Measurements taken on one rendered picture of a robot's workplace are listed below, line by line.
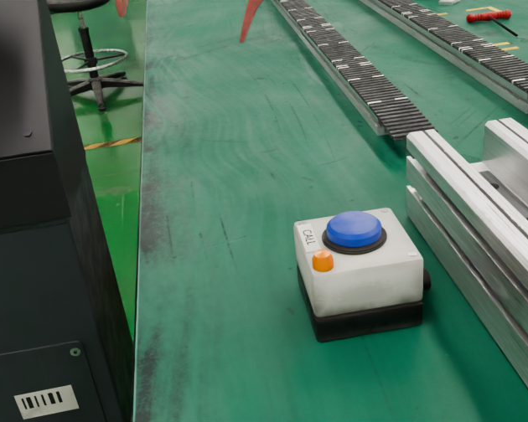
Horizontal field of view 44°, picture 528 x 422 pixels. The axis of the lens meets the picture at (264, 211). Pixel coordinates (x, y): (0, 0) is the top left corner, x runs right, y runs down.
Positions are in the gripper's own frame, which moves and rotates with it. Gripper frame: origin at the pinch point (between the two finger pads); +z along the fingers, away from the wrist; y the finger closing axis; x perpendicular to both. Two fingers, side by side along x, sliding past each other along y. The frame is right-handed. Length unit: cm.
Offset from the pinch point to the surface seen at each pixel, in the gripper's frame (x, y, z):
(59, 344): -5.8, 9.9, 43.0
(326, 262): 15.6, -13.5, 10.1
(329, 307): 16.0, -14.6, 13.5
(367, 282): 15.5, -16.7, 11.2
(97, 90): -283, 72, 126
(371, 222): 11.6, -16.7, 8.6
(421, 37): -62, -35, 12
